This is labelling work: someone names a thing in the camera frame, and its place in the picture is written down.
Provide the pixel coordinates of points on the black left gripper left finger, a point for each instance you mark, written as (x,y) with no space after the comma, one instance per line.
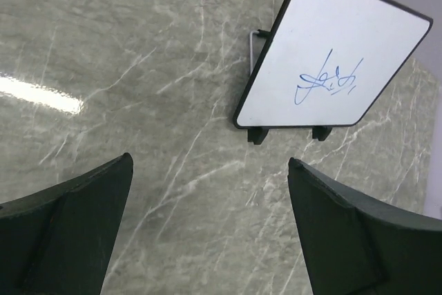
(60,240)

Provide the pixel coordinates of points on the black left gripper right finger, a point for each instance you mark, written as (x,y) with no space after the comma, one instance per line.
(353,243)

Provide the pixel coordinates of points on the small black-framed whiteboard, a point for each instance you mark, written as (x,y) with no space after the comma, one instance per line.
(325,62)

